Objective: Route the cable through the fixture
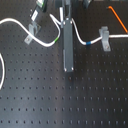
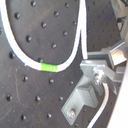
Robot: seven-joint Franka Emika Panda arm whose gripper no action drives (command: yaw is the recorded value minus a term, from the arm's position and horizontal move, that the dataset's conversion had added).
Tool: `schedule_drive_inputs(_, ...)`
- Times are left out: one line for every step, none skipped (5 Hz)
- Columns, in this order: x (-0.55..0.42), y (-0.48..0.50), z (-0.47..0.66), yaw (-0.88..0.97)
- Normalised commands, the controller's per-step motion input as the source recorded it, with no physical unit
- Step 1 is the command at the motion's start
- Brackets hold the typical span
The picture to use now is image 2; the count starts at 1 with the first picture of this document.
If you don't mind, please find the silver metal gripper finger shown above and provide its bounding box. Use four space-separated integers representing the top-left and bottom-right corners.
87 40 128 83

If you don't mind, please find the grey metal cable clip bracket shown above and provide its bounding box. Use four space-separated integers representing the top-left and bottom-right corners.
60 58 116 125

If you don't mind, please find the white cable with green tape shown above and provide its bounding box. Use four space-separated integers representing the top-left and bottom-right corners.
0 0 111 128

